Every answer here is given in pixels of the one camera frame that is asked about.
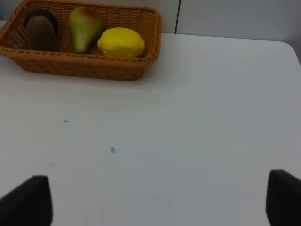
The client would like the orange wicker basket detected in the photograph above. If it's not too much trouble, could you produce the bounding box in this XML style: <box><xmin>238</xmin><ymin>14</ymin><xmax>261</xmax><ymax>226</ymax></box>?
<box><xmin>0</xmin><ymin>0</ymin><xmax>162</xmax><ymax>81</ymax></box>

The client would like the yellow lemon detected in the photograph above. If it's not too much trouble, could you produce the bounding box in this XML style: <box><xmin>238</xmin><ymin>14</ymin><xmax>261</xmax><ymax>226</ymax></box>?
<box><xmin>97</xmin><ymin>27</ymin><xmax>145</xmax><ymax>59</ymax></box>

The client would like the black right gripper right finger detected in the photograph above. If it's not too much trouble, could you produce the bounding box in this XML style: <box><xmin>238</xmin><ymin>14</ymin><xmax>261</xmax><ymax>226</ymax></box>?
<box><xmin>266</xmin><ymin>169</ymin><xmax>301</xmax><ymax>226</ymax></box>

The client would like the green red pear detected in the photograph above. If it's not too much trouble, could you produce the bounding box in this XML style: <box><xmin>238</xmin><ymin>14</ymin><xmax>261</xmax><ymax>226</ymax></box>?
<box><xmin>68</xmin><ymin>6</ymin><xmax>104</xmax><ymax>54</ymax></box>

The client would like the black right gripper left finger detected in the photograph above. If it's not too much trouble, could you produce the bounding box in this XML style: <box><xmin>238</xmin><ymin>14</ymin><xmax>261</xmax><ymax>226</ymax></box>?
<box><xmin>0</xmin><ymin>175</ymin><xmax>53</xmax><ymax>226</ymax></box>

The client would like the brown kiwi fruit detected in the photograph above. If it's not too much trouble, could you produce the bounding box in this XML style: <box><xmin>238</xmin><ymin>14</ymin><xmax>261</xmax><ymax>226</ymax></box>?
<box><xmin>26</xmin><ymin>16</ymin><xmax>58</xmax><ymax>52</ymax></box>

